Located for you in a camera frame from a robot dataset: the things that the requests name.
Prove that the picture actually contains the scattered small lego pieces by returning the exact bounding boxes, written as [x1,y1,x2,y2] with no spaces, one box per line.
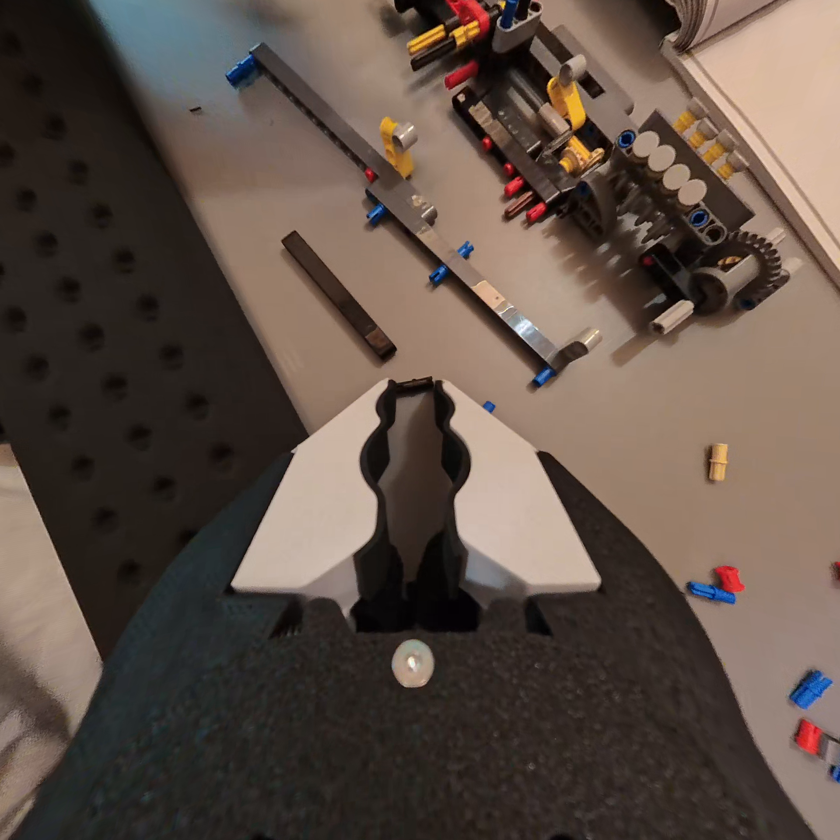
[482,400,840,785]

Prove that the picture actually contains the black dimpled mat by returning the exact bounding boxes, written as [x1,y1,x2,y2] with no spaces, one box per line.
[0,0,311,660]

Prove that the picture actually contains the grey lego beam yellow piece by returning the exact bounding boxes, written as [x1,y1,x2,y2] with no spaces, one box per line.
[225,41,439,225]

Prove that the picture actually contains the partly built lego chassis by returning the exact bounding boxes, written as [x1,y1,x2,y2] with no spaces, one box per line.
[392,0,807,337]

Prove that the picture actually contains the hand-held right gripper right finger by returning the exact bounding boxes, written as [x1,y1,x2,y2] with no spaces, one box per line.
[433,379,602,602]

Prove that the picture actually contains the black lego beam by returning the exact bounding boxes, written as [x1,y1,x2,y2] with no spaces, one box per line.
[281,230,399,362]

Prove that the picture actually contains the small light grey lego piece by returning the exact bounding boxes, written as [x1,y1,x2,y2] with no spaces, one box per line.
[550,327,603,370]

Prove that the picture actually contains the open instruction booklet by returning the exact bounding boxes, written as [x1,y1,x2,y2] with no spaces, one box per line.
[640,0,840,293]

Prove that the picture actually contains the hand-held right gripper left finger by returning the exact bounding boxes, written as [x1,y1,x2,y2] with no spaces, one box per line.
[231,379,398,598]

